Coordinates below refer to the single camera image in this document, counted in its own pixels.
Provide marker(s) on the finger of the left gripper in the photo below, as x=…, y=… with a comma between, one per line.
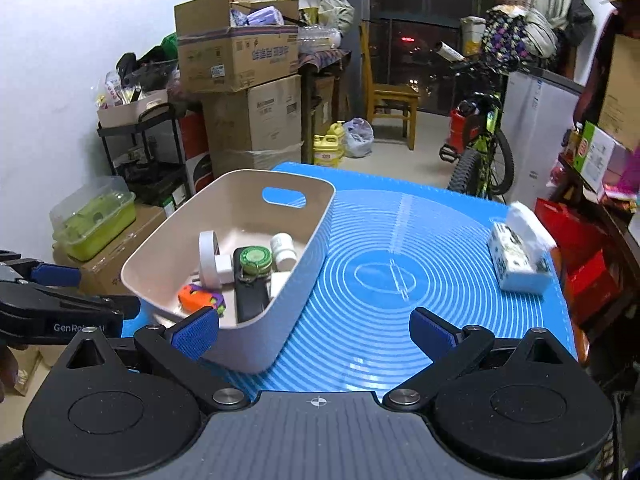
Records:
x=46, y=274
x=124, y=307

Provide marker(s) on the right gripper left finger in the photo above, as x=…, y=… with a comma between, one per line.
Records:
x=173, y=353

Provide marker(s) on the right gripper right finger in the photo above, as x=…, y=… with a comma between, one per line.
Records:
x=453, y=351

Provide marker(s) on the orange purple toy knife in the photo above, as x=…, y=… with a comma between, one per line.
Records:
x=193, y=298

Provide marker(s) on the black remote-like mouse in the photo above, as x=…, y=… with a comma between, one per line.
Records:
x=251, y=292

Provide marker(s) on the white tape roll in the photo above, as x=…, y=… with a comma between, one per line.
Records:
x=208, y=249

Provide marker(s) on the white plug adapter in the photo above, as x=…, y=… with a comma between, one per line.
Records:
x=225, y=270

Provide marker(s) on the green round tin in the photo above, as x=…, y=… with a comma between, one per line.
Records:
x=255, y=260

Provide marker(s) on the beige plastic storage basket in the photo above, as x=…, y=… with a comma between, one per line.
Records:
x=195, y=246

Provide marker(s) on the white pill bottle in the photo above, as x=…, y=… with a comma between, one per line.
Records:
x=283, y=252

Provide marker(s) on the white USB wall charger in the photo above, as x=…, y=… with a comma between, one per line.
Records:
x=277, y=282

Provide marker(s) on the cardboard box under container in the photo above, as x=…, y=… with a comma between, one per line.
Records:
x=101, y=274

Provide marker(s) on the green lidded plastic container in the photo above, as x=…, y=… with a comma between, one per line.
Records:
x=90, y=218

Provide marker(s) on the tissue pack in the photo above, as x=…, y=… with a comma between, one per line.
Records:
x=519, y=248

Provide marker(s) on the blue silicone mat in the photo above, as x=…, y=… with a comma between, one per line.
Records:
x=370, y=250

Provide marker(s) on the red shopping bag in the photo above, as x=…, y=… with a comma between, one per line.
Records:
x=591, y=277

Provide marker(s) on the black metal shelf rack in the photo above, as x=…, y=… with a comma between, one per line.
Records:
x=153, y=181

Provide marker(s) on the beige tray on shelf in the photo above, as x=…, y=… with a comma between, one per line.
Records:
x=127, y=114

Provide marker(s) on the green black bicycle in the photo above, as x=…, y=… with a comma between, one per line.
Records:
x=485, y=169

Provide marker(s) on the lower stacked cardboard box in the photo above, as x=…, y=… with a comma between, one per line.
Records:
x=257, y=128

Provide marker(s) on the stacked cardboard box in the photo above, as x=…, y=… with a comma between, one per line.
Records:
x=216, y=56
x=257, y=128

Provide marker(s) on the tied plastic bag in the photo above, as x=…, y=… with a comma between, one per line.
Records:
x=358, y=139

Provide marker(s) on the yellow detergent jug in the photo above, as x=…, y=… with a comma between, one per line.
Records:
x=329, y=147

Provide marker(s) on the green white product box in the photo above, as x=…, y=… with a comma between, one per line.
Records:
x=599, y=158

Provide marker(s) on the white cabinet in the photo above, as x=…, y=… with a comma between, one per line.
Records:
x=537, y=113

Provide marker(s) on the wooden chair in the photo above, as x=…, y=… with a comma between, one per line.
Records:
x=389, y=101

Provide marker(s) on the upper stacked cardboard box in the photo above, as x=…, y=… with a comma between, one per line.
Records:
x=216, y=56

